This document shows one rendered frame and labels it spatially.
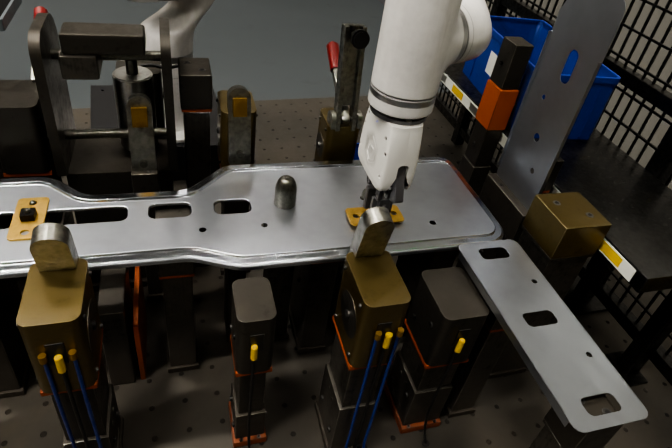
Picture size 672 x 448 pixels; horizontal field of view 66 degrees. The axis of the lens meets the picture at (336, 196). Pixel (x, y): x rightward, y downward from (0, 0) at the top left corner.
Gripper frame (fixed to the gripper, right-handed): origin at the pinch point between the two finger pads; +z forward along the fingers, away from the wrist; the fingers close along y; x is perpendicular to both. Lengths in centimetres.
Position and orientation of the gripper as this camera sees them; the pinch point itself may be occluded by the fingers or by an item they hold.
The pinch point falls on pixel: (377, 201)
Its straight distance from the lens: 75.9
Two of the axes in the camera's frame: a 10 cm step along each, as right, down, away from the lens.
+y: 2.6, 6.1, -7.5
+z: -1.3, 7.9, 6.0
